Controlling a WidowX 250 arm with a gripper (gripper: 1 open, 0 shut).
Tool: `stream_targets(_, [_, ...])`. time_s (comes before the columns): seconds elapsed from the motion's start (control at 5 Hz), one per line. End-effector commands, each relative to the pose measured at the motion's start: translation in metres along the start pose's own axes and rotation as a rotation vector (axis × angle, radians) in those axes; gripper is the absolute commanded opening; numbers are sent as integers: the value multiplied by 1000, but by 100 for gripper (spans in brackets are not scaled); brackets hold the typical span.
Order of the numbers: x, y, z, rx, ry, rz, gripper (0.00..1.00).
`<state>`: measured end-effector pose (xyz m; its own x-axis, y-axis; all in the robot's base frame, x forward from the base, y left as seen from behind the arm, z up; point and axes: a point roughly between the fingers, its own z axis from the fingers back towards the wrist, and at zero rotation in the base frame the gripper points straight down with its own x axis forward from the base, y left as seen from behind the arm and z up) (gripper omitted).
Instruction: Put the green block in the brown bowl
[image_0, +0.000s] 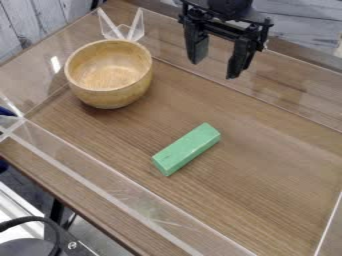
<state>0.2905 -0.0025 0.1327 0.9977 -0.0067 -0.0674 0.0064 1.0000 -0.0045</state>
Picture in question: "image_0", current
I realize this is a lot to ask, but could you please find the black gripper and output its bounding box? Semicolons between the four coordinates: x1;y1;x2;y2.
179;0;274;79

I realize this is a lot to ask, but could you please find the green rectangular block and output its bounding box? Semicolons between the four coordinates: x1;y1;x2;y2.
151;123;221;176

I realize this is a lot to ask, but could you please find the brown wooden bowl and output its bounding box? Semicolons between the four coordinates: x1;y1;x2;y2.
64;39;153;109

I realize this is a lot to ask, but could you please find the blue object at edge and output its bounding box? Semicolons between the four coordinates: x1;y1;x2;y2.
0;106;18;117

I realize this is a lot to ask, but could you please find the black table leg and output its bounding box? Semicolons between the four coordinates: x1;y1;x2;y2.
50;199;66;224

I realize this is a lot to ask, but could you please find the black base with screw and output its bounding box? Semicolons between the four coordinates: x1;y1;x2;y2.
0;216;99;256

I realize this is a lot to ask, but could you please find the clear acrylic tray wall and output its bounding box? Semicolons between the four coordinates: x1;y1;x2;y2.
0;2;342;256

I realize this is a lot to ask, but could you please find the black cable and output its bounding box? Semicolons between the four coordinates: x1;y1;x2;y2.
0;215;62;256

